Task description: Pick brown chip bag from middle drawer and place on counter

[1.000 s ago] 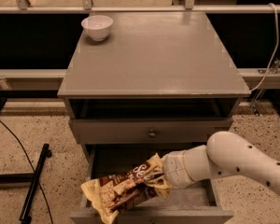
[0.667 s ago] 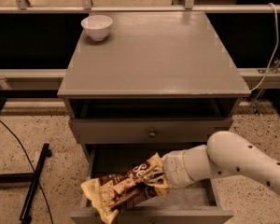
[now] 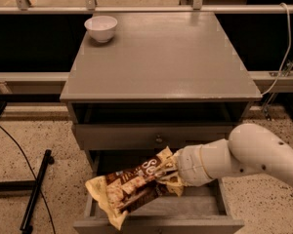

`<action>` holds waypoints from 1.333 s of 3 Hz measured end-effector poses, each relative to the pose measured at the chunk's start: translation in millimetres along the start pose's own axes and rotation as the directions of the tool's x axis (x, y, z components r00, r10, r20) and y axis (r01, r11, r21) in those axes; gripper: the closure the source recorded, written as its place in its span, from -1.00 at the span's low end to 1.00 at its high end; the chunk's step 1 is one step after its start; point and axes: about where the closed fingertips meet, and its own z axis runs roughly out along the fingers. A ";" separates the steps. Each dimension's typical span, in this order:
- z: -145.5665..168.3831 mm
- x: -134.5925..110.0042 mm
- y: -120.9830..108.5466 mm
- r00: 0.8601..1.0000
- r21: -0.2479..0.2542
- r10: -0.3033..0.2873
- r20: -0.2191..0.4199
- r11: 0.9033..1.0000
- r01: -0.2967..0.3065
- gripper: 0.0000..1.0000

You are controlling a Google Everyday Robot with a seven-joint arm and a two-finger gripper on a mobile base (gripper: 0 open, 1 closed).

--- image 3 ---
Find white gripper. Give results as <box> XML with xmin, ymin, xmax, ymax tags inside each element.
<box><xmin>155</xmin><ymin>145</ymin><xmax>212</xmax><ymax>187</ymax></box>

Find brown chip bag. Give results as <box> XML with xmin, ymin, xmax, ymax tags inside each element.
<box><xmin>85</xmin><ymin>147</ymin><xmax>184</xmax><ymax>230</ymax></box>

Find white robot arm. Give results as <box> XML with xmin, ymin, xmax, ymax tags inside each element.
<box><xmin>155</xmin><ymin>124</ymin><xmax>293</xmax><ymax>195</ymax></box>

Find round metal drawer knob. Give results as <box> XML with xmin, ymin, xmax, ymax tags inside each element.
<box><xmin>155</xmin><ymin>135</ymin><xmax>163</xmax><ymax>144</ymax></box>

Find open grey middle drawer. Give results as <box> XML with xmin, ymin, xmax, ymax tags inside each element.
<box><xmin>73</xmin><ymin>148</ymin><xmax>245</xmax><ymax>234</ymax></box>

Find closed grey top drawer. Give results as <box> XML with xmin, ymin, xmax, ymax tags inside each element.
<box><xmin>72</xmin><ymin>124</ymin><xmax>235</xmax><ymax>150</ymax></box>

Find grey wooden drawer cabinet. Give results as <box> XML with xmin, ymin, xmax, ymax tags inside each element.
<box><xmin>59</xmin><ymin>11</ymin><xmax>263</xmax><ymax>168</ymax></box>

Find black stand leg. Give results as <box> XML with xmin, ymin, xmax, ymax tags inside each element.
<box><xmin>21</xmin><ymin>149</ymin><xmax>53</xmax><ymax>234</ymax></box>

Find white ceramic bowl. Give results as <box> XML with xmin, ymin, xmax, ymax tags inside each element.
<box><xmin>84</xmin><ymin>16</ymin><xmax>118</xmax><ymax>43</ymax></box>

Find black floor cable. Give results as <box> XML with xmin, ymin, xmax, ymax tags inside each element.
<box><xmin>0</xmin><ymin>122</ymin><xmax>57</xmax><ymax>234</ymax></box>

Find white hanging cable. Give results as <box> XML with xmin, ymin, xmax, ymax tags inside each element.
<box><xmin>261</xmin><ymin>2</ymin><xmax>293</xmax><ymax>97</ymax></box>

